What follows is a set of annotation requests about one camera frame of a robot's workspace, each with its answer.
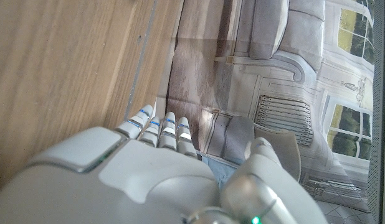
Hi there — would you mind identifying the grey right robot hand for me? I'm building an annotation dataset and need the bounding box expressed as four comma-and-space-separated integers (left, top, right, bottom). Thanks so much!
0, 104, 329, 224

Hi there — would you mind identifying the printed living room backdrop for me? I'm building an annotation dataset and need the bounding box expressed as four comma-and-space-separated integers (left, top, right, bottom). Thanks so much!
156, 0, 379, 224

